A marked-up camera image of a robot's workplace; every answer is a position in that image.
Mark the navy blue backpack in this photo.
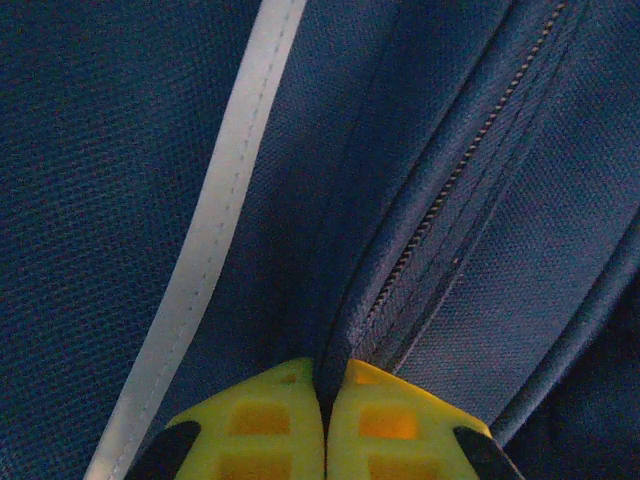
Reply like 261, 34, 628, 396
0, 0, 640, 480

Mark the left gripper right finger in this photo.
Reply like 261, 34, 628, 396
324, 357, 526, 480

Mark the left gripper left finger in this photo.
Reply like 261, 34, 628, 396
124, 357, 327, 480

